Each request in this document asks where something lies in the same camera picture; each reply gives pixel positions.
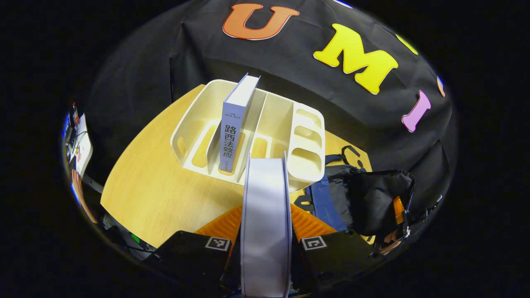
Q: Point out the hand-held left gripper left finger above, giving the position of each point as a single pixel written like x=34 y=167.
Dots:
x=186 y=256

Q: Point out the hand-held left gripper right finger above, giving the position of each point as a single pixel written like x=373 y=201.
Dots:
x=331 y=260

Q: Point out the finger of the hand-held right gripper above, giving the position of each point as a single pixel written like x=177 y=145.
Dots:
x=398 y=209

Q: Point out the blue schoolbag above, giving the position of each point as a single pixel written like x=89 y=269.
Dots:
x=372 y=198

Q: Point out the white book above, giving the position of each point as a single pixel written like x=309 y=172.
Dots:
x=265 y=215

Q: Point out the lilac grey book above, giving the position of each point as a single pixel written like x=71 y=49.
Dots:
x=232 y=136

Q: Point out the cream plastic bookshelf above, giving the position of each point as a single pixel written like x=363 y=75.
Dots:
x=273 y=120

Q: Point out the black backdrop cloth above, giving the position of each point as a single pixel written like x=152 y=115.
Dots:
x=310 y=91

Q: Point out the white side desk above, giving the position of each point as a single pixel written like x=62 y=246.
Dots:
x=85 y=145

